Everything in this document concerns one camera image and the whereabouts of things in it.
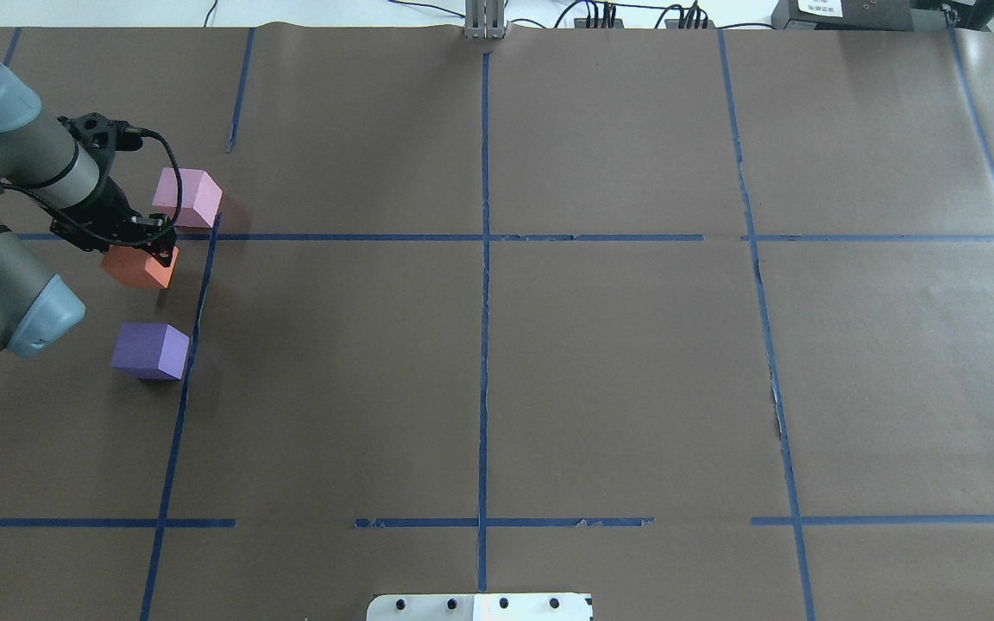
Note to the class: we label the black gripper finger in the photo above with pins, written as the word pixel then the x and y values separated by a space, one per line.
pixel 160 245

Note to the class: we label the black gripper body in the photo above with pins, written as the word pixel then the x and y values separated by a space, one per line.
pixel 110 204

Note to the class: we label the orange foam cube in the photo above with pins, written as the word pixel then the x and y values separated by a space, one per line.
pixel 136 268

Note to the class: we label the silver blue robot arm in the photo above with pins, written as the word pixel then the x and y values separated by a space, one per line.
pixel 63 165

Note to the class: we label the pink foam cube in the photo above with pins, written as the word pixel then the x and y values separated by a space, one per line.
pixel 201 197

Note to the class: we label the purple foam cube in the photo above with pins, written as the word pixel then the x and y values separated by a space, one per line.
pixel 151 351

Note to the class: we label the black power strip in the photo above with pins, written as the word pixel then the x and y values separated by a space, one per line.
pixel 606 16

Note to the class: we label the black device box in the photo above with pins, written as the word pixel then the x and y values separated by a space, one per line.
pixel 895 16

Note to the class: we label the aluminium frame post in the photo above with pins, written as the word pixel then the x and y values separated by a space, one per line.
pixel 485 19

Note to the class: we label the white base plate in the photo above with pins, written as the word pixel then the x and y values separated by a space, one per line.
pixel 482 606

